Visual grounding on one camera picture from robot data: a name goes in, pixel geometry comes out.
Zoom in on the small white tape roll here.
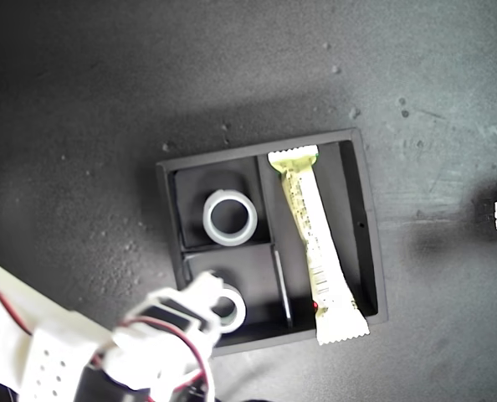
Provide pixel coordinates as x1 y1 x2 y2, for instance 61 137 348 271
208 284 248 335

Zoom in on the large white tape roll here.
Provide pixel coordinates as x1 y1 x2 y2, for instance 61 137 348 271
202 188 259 247

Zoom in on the cream snack bar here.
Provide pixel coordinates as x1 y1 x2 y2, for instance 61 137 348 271
267 144 371 347

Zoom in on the black compartment tray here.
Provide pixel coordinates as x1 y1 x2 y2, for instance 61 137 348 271
155 127 390 358

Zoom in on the red gripper servo wire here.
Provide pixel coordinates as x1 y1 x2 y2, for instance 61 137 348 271
120 317 216 397

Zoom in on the red arm servo wire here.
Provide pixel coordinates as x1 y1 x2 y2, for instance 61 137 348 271
0 287 34 336

